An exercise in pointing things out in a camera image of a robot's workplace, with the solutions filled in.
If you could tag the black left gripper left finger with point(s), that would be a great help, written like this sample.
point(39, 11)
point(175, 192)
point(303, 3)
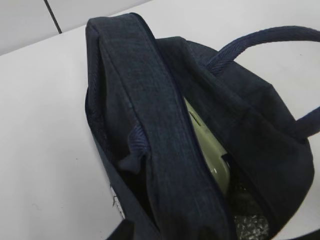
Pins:
point(130, 230)

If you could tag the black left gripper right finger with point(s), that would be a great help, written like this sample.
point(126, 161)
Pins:
point(295, 231)

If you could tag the green lidded glass container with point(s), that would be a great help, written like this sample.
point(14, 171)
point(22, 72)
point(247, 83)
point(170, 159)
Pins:
point(212, 150)

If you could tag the navy blue lunch bag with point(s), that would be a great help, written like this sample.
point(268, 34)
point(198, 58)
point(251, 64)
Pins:
point(136, 111)

